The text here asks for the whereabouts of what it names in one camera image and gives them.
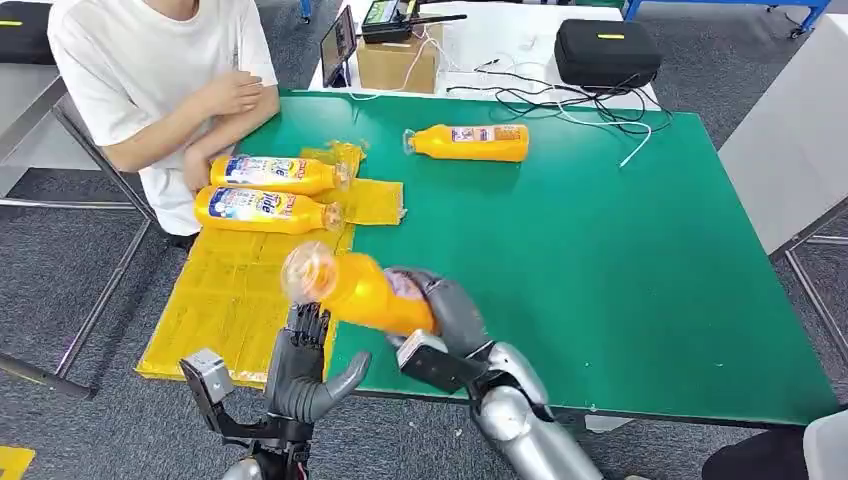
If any person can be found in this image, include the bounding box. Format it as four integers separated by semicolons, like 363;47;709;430
46;0;281;237

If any green table mat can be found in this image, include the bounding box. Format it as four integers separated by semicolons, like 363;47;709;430
235;89;841;427

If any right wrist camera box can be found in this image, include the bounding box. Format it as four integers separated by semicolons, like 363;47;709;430
396;329;493;397

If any orange drink bottle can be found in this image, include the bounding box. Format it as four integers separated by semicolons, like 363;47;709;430
402;123;531;164
193;185;346;236
280;240;439;337
210;154;352;197

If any white cable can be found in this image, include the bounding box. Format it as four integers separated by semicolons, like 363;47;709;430
553;99;655;169
347;29;465;102

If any black handheld radio device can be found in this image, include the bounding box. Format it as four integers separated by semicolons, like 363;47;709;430
360;0;468;45

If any yellow plastic sheet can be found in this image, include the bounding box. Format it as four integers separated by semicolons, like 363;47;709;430
135;140;407;390

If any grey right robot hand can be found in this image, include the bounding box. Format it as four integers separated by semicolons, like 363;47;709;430
384;266;496;362

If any brown cardboard box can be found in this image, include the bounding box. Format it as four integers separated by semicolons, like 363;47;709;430
356;33;444;95

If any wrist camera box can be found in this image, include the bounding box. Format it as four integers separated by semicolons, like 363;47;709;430
396;329;493;397
178;349;266;442

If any black zip case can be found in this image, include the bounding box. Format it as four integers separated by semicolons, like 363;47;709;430
553;18;664;91
0;0;58;66

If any person's left hand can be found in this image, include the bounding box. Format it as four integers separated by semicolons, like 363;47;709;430
181;145;215;195

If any black tablet on stand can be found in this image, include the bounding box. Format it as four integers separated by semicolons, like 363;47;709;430
319;5;359;89

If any grey side table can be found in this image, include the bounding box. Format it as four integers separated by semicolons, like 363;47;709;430
718;13;848;366

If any person's right hand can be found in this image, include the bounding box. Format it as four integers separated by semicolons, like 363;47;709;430
197;69;266;119

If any yellow floor marker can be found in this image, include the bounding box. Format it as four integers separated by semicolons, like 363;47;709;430
0;445;36;480

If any white table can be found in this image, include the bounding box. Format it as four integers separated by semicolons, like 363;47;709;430
307;0;660;111

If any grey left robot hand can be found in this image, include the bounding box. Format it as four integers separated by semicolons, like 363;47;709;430
263;301;372;425

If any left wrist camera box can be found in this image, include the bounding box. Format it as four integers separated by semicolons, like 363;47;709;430
178;349;266;442

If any grey metal frame bench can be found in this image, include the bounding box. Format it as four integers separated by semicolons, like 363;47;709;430
0;62;158;402

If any black cable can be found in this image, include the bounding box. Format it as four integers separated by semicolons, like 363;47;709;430
447;58;674;138

